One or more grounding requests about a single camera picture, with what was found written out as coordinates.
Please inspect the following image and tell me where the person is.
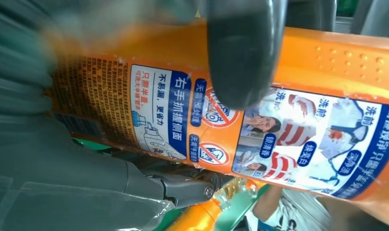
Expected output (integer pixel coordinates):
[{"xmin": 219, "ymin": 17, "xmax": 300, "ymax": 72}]
[{"xmin": 251, "ymin": 185, "xmax": 389, "ymax": 231}]

